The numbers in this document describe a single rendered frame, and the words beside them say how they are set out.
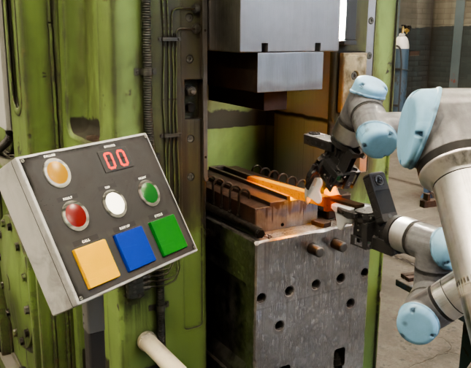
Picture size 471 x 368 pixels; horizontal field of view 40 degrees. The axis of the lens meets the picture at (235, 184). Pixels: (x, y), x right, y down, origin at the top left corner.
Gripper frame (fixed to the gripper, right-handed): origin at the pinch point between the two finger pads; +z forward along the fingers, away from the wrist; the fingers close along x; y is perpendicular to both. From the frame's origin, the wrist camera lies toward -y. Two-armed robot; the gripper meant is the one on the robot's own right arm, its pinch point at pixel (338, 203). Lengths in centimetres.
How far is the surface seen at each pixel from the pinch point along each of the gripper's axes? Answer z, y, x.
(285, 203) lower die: 17.1, 3.4, -3.0
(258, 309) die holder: 11.6, 28.1, -15.1
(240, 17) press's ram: 16.4, -43.1, -16.7
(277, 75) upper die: 16.5, -29.4, -6.1
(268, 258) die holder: 11.3, 15.0, -12.4
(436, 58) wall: 623, 2, 731
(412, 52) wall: 637, -9, 692
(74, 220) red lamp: -4, -7, -65
